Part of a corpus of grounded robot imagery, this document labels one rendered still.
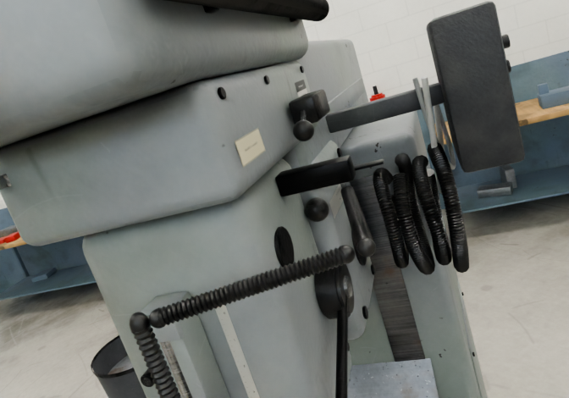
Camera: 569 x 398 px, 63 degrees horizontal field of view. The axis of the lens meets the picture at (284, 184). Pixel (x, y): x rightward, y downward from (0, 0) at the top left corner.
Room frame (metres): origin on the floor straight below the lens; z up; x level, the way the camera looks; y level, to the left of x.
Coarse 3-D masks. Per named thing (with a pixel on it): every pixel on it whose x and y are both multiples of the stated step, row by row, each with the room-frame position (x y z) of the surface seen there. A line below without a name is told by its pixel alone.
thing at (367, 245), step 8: (344, 192) 0.45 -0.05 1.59; (352, 192) 0.44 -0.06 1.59; (344, 200) 0.43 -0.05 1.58; (352, 200) 0.41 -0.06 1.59; (352, 208) 0.39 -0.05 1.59; (360, 208) 0.39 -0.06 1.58; (352, 216) 0.37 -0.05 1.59; (360, 216) 0.37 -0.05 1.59; (352, 224) 0.36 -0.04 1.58; (360, 224) 0.35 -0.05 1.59; (352, 232) 0.35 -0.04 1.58; (360, 232) 0.33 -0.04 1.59; (368, 232) 0.33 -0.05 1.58; (360, 240) 0.31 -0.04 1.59; (368, 240) 0.31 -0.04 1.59; (360, 248) 0.31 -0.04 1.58; (368, 248) 0.31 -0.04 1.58; (368, 256) 0.31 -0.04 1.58
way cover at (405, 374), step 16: (352, 368) 0.85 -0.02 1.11; (368, 368) 0.84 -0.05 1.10; (384, 368) 0.83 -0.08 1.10; (400, 368) 0.82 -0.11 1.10; (416, 368) 0.80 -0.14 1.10; (432, 368) 0.79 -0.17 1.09; (352, 384) 0.84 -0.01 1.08; (368, 384) 0.83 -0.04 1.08; (384, 384) 0.82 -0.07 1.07; (400, 384) 0.81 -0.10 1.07; (416, 384) 0.79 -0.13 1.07; (432, 384) 0.78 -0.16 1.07
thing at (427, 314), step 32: (384, 128) 0.90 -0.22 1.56; (416, 128) 0.96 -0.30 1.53; (352, 160) 0.82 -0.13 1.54; (384, 160) 0.80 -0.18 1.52; (416, 192) 0.79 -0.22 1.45; (384, 224) 0.81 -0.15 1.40; (384, 256) 0.81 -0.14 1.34; (384, 288) 0.82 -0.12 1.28; (416, 288) 0.80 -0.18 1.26; (448, 288) 0.79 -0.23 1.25; (384, 320) 0.82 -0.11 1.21; (416, 320) 0.81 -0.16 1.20; (448, 320) 0.79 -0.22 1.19; (352, 352) 0.86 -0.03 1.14; (384, 352) 0.83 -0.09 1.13; (416, 352) 0.81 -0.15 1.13; (448, 352) 0.79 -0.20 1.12; (448, 384) 0.80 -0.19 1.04; (480, 384) 0.91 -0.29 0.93
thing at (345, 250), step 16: (320, 256) 0.31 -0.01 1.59; (336, 256) 0.31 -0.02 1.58; (352, 256) 0.31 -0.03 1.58; (272, 272) 0.31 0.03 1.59; (288, 272) 0.31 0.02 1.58; (304, 272) 0.30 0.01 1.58; (224, 288) 0.31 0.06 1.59; (240, 288) 0.30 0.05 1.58; (256, 288) 0.30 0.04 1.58; (272, 288) 0.30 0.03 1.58; (176, 304) 0.30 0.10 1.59; (192, 304) 0.30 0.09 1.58; (208, 304) 0.30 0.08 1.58; (224, 304) 0.30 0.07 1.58; (160, 320) 0.30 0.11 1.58; (176, 320) 0.30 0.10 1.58
